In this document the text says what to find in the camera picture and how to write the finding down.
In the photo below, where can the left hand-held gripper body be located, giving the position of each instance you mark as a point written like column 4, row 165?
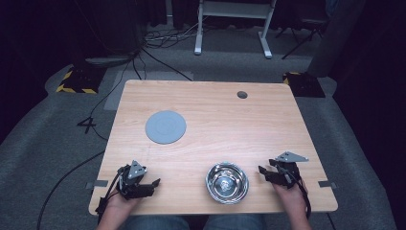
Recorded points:
column 130, row 187

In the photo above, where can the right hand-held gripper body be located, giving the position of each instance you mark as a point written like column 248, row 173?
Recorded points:
column 287, row 174

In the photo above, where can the person's left hand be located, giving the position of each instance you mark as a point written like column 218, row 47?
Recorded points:
column 123, row 204

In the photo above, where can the person's right hand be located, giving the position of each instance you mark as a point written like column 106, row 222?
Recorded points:
column 292, row 199

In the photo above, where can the person's left leg in jeans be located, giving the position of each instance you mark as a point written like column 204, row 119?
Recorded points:
column 156, row 223

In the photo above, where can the person's leg in jeans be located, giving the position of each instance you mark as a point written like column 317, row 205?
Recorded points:
column 156, row 223
column 234, row 222

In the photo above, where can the grey tape strip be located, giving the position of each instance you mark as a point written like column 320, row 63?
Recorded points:
column 327, row 184
column 97, row 184

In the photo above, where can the shiny steel bowl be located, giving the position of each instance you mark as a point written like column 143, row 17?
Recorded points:
column 227, row 183

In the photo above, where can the person's right leg in jeans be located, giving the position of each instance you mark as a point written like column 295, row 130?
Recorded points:
column 234, row 222

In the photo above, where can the grey round plate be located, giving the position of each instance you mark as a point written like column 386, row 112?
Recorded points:
column 165, row 127

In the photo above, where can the black tripod stand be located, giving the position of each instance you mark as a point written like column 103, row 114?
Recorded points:
column 303, row 30

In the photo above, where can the grey curtain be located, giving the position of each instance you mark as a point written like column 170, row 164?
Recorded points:
column 338, row 38

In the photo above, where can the black yellow striped base plate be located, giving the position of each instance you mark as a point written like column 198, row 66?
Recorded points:
column 303, row 84
column 81, row 81

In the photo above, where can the white metal desk frame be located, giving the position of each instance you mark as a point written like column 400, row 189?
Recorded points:
column 234, row 9

